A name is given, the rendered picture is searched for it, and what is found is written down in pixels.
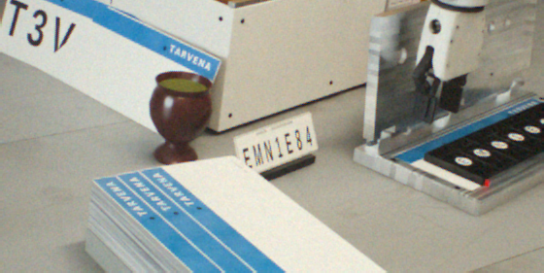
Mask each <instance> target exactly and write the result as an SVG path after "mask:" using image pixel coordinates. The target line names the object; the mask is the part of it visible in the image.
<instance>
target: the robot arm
mask: <svg viewBox="0 0 544 273"><path fill-rule="evenodd" d="M431 1H432V3H431V6H430V9H429V11H428V15H427V17H426V18H425V25H424V28H423V32H422V36H421V40H420V45H419V50H418V55H417V66H416V68H415V69H414V71H413V73H412V79H413V81H414V83H415V86H416V91H417V94H416V101H415V106H414V111H413V118H414V119H418V120H420V121H423V122H426V123H429V124H431V123H433V119H434V113H435V108H436V103H437V98H436V97H435V94H436V91H437V89H438V87H439V85H440V82H441V81H445V82H443V83H442V87H441V92H440V98H439V103H438V107H439V108H442V109H445V110H448V111H450V112H453V113H457V112H458V111H459V103H460V99H461V93H462V92H463V87H461V86H465V85H466V82H467V78H466V76H467V75H468V73H469V72H471V71H473V70H474V69H475V68H476V67H477V66H478V62H479V56H480V51H481V50H482V45H483V38H484V30H485V20H486V5H488V4H489V3H490V0H431ZM429 69H434V74H433V73H430V72H429ZM427 76H430V77H431V78H432V79H434V81H433V84H432V85H430V83H429V81H426V80H427ZM446 81H448V82H446Z"/></svg>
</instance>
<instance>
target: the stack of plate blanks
mask: <svg viewBox="0 0 544 273"><path fill-rule="evenodd" d="M88 210H89V219H88V228H87V232H86V243H85V250H86V251H87V252H88V253H89V254H90V255H91V256H92V257H93V258H94V259H95V261H96V262H97V263H98V264H99V265H101V266H102V268H103V269H104V270H105V271H106V272H107V273H222V272H221V271H220V270H219V269H218V268H217V266H216V265H215V264H213V263H211V262H210V261H209V260H208V258H206V257H205V256H204V255H202V254H201V253H200V252H199V251H198V250H197V249H196V248H193V247H192V246H191V244H190V243H189V242H188V241H187V239H186V238H184V237H183V236H182V235H181V234H180V233H179V232H178V231H177V230H174V229H173V228H172V227H171V226H170V225H169V224H168V222H167V221H165V220H164V219H163V218H162V217H161V216H160V215H159V214H157V213H155V212H154V211H153V210H152V209H151V208H150V207H149V206H148V204H146V203H145V202H144V201H143V200H142V199H141V198H140V197H138V196H137V195H135V194H134V193H133V192H132V191H131V190H130V189H129V188H127V187H126V185H125V184H124V183H123V182H122V181H121V180H119V179H118V178H117V177H116V176H109V177H103V178H95V179H93V180H92V183H91V196H90V202H89V206H88Z"/></svg>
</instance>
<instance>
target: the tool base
mask: <svg viewBox="0 0 544 273"><path fill-rule="evenodd" d="M524 84H525V83H524V82H519V83H514V82H513V85H511V86H509V87H507V88H505V89H502V90H500V91H498V92H497V98H496V99H495V100H493V101H490V102H488V103H485V104H483V105H479V106H477V107H473V105H475V104H476V101H473V102H470V103H467V104H465V105H459V111H458V112H457V113H453V112H450V111H447V112H445V113H441V114H439V116H436V117H434V119H433V123H432V125H430V126H428V127H424V128H422V129H419V130H417V131H414V133H412V134H409V135H405V134H404V133H407V130H409V129H407V127H405V128H403V129H400V130H398V131H395V133H390V134H386V133H384V131H381V138H380V139H377V140H375V141H371V140H368V139H367V140H366V144H364V145H361V146H359V147H356V151H355V152H354V156H353V161H356V162H358V163H360V164H362V165H364V166H367V167H369V169H371V170H374V171H377V172H379V173H381V174H383V175H385V176H388V177H391V178H393V179H395V180H397V181H399V182H401V183H403V184H405V185H409V186H411V188H414V189H416V190H419V191H421V192H423V193H426V194H428V195H431V196H433V197H435V198H437V199H440V200H442V201H445V202H447V203H449V205H452V206H454V207H456V208H458V209H460V210H463V211H465V212H467V213H469V214H472V215H474V216H476V217H478V216H479V215H482V214H484V213H486V212H488V211H489V210H491V209H493V208H494V207H496V206H499V204H501V203H503V202H505V201H507V200H509V199H511V198H512V197H514V196H517V195H519V194H521V193H523V192H525V191H527V190H528V189H530V188H533V186H536V185H538V184H540V183H542V182H543V181H544V159H543V160H541V161H539V162H537V163H534V164H532V165H530V166H529V167H527V169H526V170H524V171H522V172H520V173H518V174H515V175H513V176H511V177H509V178H507V179H505V180H503V181H501V182H499V183H496V184H494V185H492V186H491V187H490V188H487V186H482V187H481V188H477V189H475V190H473V191H470V190H468V189H465V188H461V187H460V186H459V185H456V184H454V183H452V182H450V181H447V180H445V179H442V178H439V177H437V176H435V175H433V174H430V173H428V172H426V171H424V170H421V169H419V167H417V166H415V165H412V164H410V163H407V162H404V161H402V160H400V159H398V158H395V157H394V156H395V155H397V154H400V153H403V152H405V150H409V149H411V148H413V147H416V146H418V145H419V144H422V143H424V142H428V141H430V140H432V139H435V138H437V137H439V136H442V135H445V134H447V133H450V131H452V130H455V129H457V128H459V127H463V126H465V125H467V124H470V123H471V122H474V121H476V120H478V119H483V118H485V117H488V116H490V115H493V113H495V112H497V111H501V110H503V109H505V108H508V107H510V106H513V105H515V104H518V103H521V102H523V101H525V100H528V99H529V98H533V99H537V100H539V101H542V102H544V99H543V100H541V99H539V98H541V97H538V96H536V93H534V92H532V91H530V92H527V91H524V90H522V89H520V86H522V85H524ZM392 158H395V159H396V161H393V160H391V159H392ZM455 186H458V188H460V189H455Z"/></svg>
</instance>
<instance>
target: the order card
mask: <svg viewBox="0 0 544 273"><path fill-rule="evenodd" d="M234 143H235V148H236V153H237V157H238V159H240V160H241V161H242V162H244V163H245V164H246V165H247V166H250V167H251V169H252V170H254V171H255V172H256V173H257V174H258V173H260V172H263V171H267V170H269V169H272V167H274V166H277V165H280V164H282V163H286V162H288V161H291V160H294V159H296V158H299V157H301V156H304V155H307V154H311V153H313V152H316V151H317V149H318V145H317V140H316V135H315V129H314V125H313V120H312V114H311V112H307V113H304V114H300V116H297V117H294V118H291V119H286V120H282V121H279V122H277V123H274V124H271V125H268V126H264V127H261V128H259V129H256V130H253V131H250V133H247V134H244V135H241V136H238V137H235V138H234Z"/></svg>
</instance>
